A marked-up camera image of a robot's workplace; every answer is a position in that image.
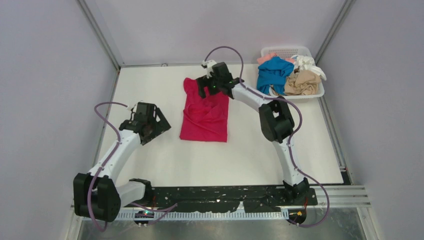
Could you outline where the magenta t shirt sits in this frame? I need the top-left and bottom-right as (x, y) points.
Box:
(179, 77), (229, 143)

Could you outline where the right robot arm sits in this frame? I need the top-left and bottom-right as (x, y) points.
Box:
(196, 60), (310, 205)

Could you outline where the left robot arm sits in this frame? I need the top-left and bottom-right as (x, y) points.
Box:
(73, 101), (171, 223)

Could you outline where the salmon pink t shirt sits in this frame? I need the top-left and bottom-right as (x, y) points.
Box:
(256, 52), (295, 65)

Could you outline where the blue t shirt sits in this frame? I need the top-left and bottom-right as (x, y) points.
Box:
(256, 56), (295, 95)

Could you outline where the white plastic basket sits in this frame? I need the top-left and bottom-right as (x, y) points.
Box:
(260, 46), (325, 100)

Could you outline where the beige t shirt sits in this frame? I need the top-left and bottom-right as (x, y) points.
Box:
(284, 70), (322, 96)

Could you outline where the white t shirt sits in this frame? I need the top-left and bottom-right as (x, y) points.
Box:
(291, 55), (327, 81)

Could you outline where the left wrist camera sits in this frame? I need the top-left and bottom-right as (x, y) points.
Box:
(126, 102), (138, 113)

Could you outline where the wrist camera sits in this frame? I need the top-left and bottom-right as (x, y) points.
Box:
(201, 60), (217, 79)
(126, 102), (138, 113)

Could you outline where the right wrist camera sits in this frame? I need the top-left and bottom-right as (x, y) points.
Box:
(201, 60), (217, 79)

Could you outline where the slotted cable duct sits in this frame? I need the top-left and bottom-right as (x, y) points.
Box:
(115, 209), (289, 221)

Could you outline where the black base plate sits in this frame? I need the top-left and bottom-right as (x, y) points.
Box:
(137, 185), (318, 213)

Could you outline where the aluminium frame rail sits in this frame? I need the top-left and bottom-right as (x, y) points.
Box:
(70, 185), (371, 210)

